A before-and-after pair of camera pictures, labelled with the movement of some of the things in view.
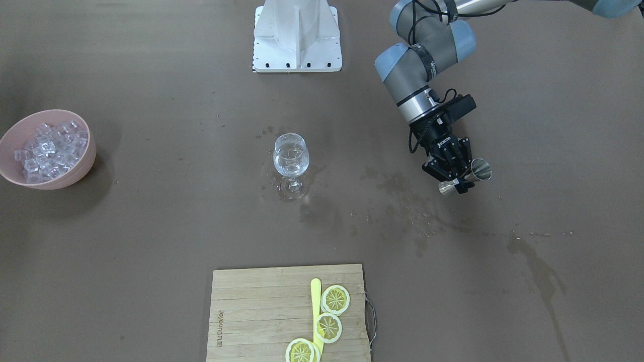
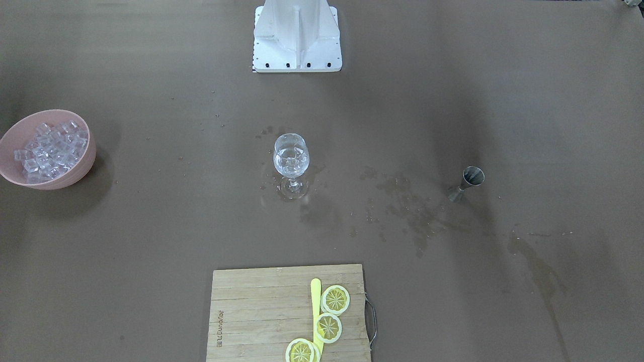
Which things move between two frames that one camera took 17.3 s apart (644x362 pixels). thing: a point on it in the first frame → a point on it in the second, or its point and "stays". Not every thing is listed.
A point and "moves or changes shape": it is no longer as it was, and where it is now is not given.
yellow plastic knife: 316,290 stays
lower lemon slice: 302,350 stays
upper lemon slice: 334,300 stays
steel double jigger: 480,170 moves or changes shape
